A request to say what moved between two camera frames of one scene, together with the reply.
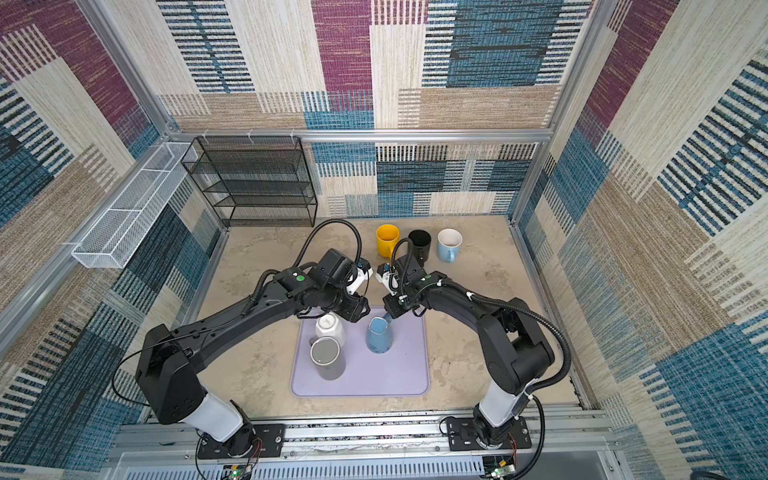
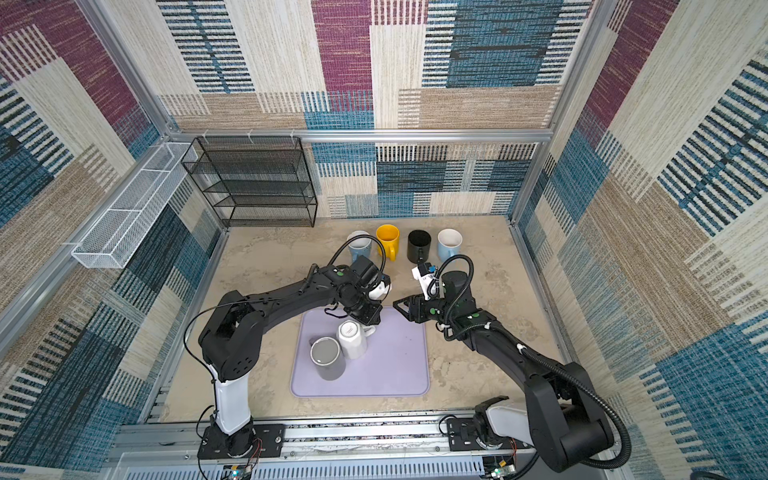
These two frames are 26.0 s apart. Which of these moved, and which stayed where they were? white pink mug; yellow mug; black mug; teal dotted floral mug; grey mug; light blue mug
Moved: white pink mug; teal dotted floral mug
Stayed: yellow mug; grey mug; black mug; light blue mug
